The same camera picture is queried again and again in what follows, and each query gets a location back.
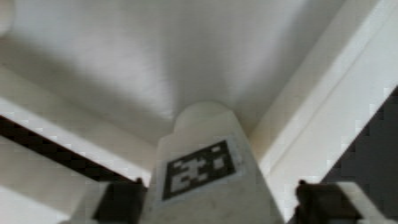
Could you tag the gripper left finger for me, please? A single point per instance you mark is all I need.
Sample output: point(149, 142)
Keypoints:
point(121, 203)

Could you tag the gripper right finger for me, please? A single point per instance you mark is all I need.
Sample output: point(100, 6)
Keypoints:
point(323, 207)

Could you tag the white leg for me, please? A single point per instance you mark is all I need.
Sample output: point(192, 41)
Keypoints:
point(208, 188)

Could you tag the white square table top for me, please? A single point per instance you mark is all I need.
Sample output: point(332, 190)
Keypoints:
point(112, 61)

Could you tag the white front fence wall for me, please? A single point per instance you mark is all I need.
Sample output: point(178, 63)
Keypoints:
point(41, 187)

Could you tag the white fence wall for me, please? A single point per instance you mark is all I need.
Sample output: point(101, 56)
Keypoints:
point(334, 93)
point(41, 187)

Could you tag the white right fence wall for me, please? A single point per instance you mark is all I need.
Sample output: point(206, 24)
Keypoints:
point(334, 93)

